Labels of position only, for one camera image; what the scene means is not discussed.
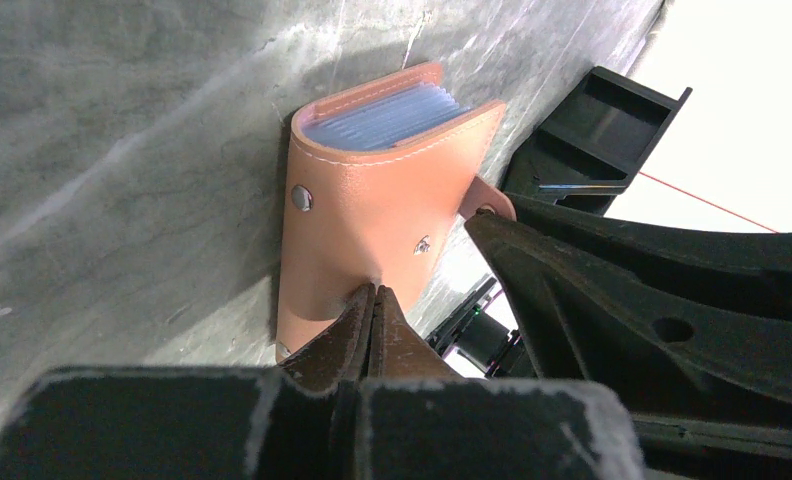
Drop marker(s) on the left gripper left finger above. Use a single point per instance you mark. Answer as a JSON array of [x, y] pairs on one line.
[[293, 421]]

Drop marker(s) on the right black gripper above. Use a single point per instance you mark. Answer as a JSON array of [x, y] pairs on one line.
[[582, 317]]

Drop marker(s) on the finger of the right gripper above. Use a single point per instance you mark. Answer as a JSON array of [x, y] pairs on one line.
[[748, 273]]

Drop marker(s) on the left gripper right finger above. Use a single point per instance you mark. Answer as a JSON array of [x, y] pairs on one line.
[[434, 428]]

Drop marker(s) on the black card box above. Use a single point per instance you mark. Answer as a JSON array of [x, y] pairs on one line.
[[590, 148]]

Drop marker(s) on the brown leather card holder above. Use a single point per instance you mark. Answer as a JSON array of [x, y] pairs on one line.
[[374, 184]]

